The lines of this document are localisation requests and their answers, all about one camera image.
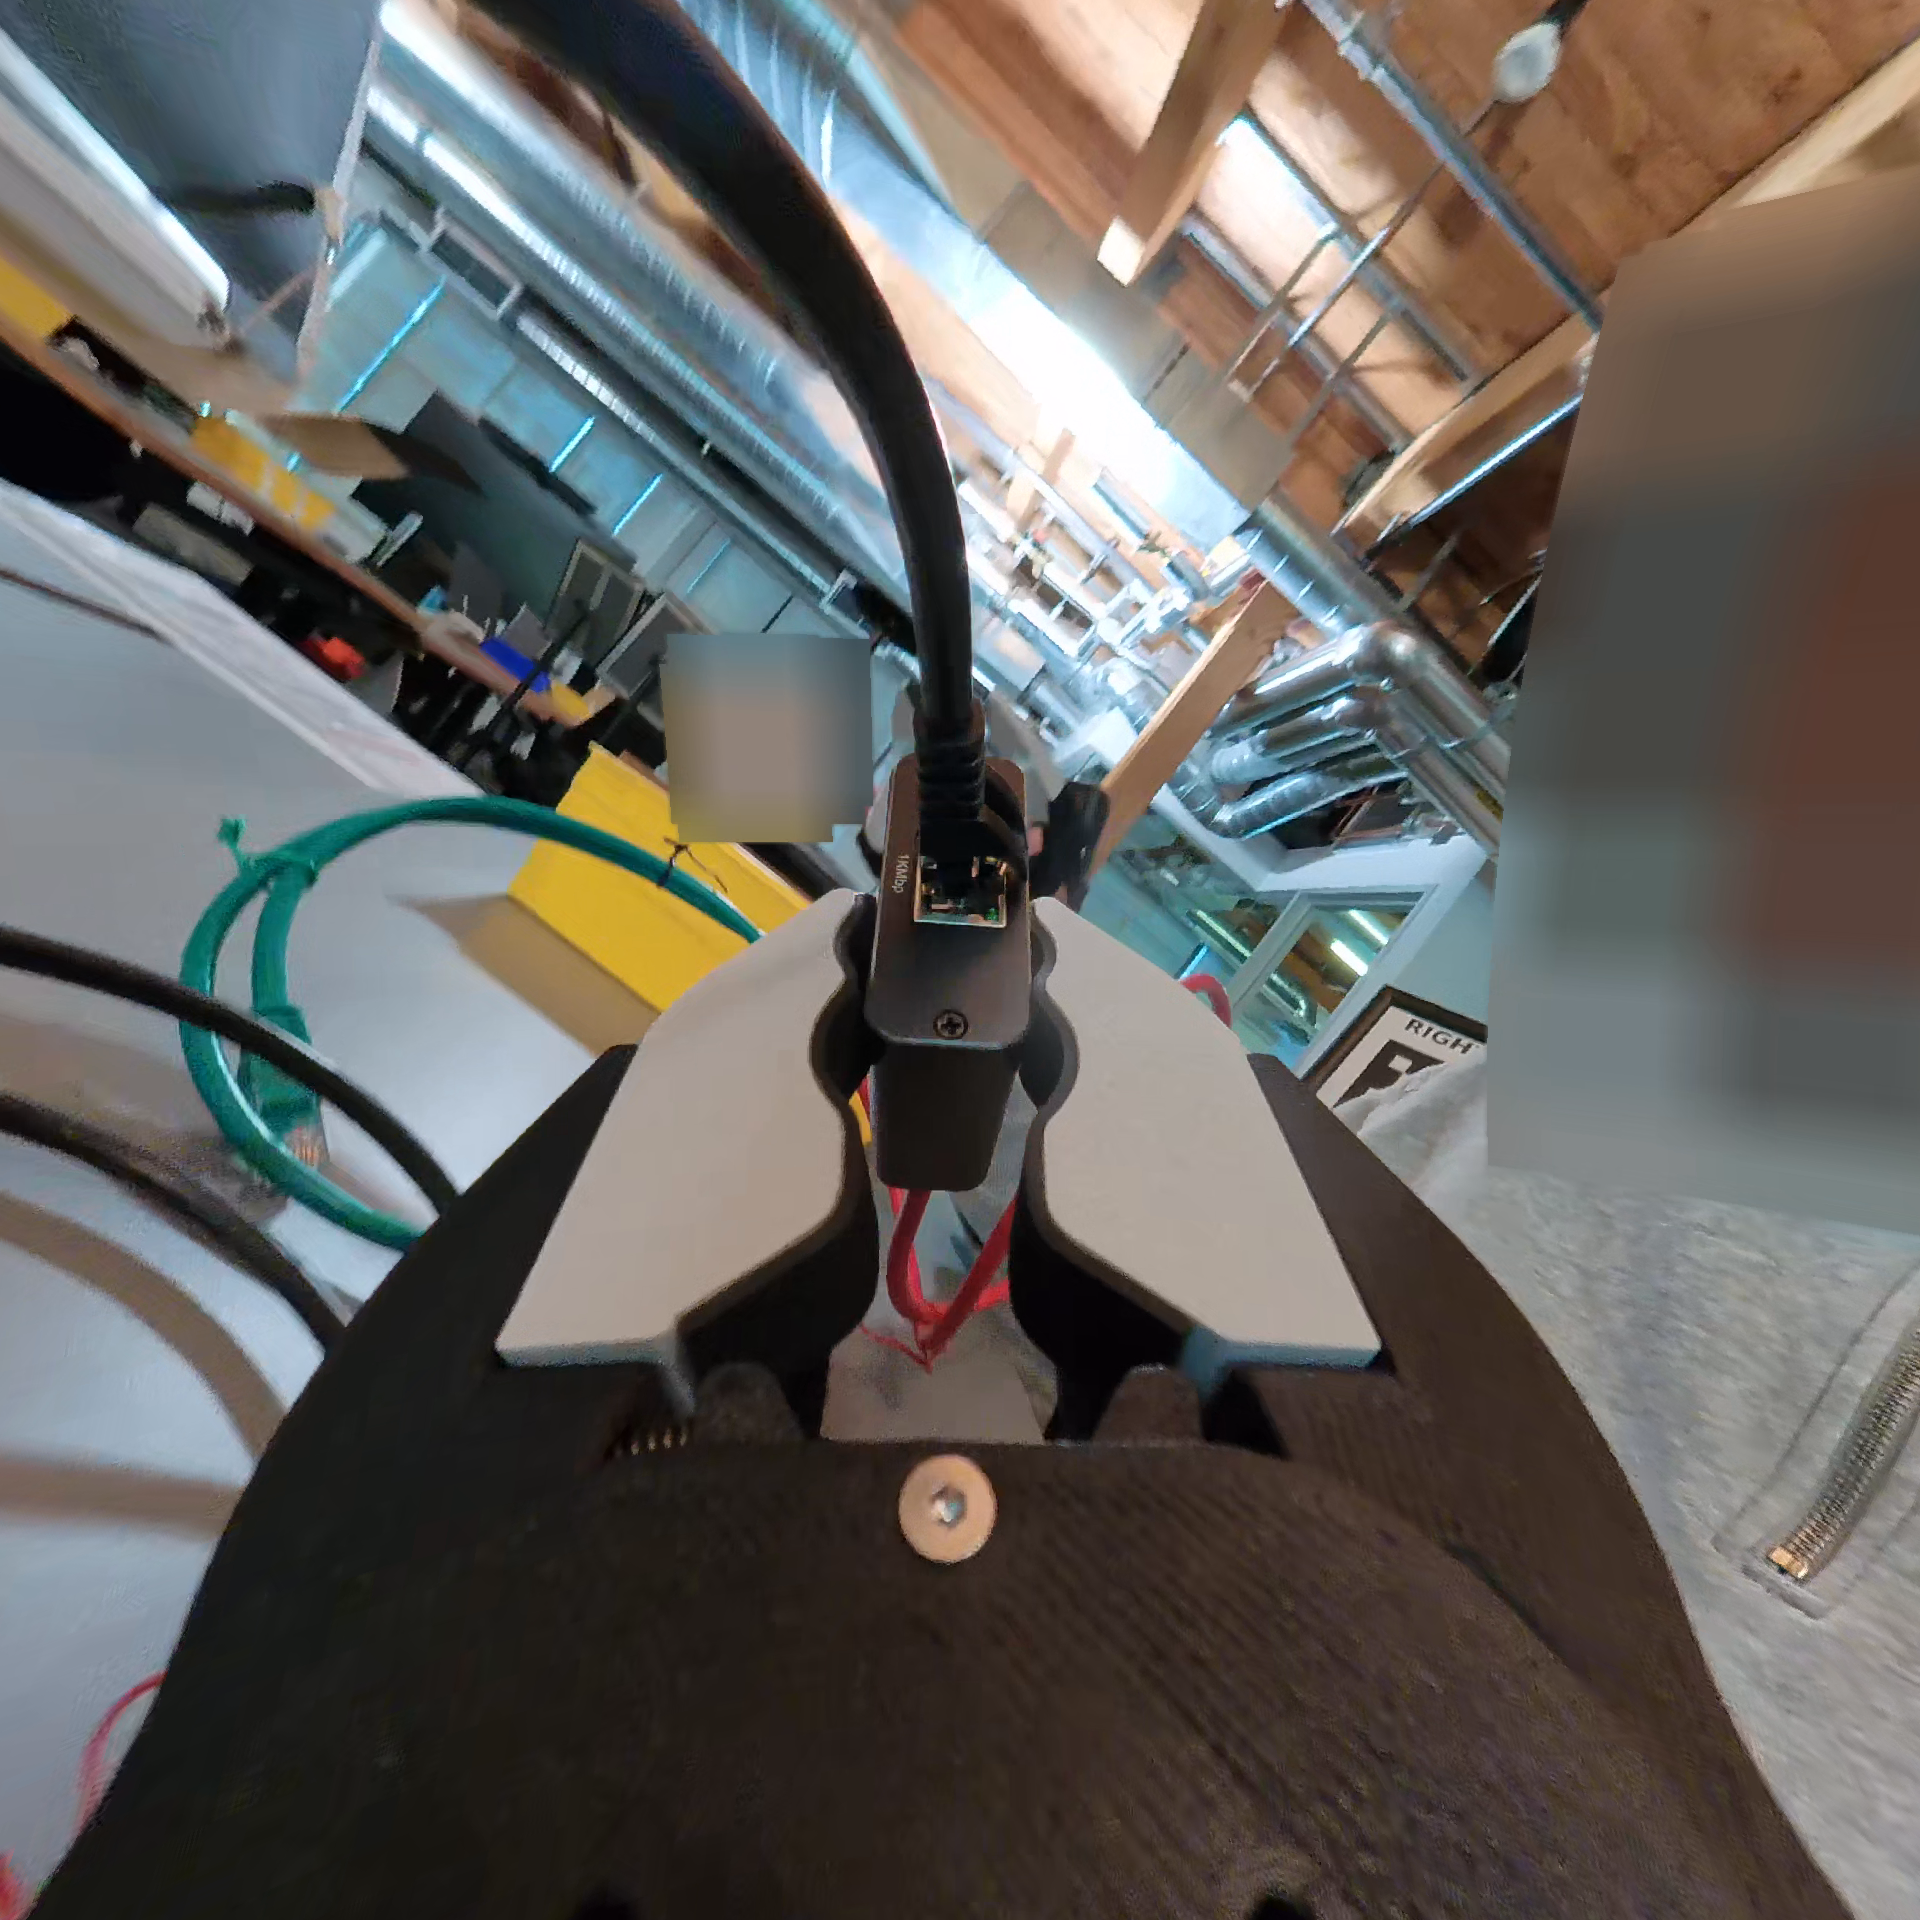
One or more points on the white hanging light bar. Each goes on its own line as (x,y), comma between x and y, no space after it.
(90,211)

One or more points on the black network splitter box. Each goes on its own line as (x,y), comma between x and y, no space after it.
(945,1096)

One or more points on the white paper sheet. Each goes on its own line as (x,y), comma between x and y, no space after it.
(149,599)

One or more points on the black panel with wooden frame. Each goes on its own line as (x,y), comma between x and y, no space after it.
(196,91)

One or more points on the yellow storage bin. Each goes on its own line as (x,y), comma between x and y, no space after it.
(629,901)

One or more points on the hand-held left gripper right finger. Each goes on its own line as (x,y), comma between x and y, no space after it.
(1202,1202)

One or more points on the green twist tie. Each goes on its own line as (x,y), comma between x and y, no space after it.
(236,848)

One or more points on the white ceiling sensor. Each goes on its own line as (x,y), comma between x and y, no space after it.
(1527,60)

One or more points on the black twist tie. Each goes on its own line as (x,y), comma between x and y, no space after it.
(683,870)

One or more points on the silver ventilation pipes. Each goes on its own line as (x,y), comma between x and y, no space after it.
(1350,704)

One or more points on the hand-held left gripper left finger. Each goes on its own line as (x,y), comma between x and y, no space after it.
(691,1202)

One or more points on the red twist tie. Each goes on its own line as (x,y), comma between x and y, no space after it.
(100,1741)

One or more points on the computer monitor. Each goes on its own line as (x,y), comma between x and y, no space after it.
(593,579)
(639,630)

